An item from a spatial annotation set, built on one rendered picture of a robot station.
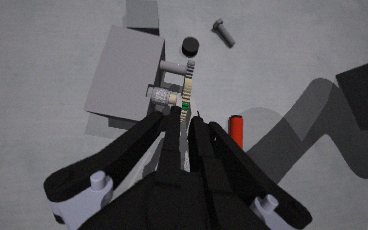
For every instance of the grey bolt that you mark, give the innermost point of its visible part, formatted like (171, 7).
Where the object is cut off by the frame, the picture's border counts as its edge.
(224, 33)

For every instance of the red-handled screwdriver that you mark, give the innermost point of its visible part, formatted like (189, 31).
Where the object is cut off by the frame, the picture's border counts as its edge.
(236, 129)

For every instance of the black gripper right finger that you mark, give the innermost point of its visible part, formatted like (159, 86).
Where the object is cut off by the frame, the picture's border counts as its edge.
(273, 205)

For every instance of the beige gear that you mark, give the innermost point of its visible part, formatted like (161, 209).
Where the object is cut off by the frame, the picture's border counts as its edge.
(171, 98)

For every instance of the black short cylinder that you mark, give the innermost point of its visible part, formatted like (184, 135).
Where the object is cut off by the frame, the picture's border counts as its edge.
(190, 46)

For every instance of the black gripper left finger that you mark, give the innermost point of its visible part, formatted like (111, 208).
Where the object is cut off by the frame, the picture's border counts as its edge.
(78, 191)

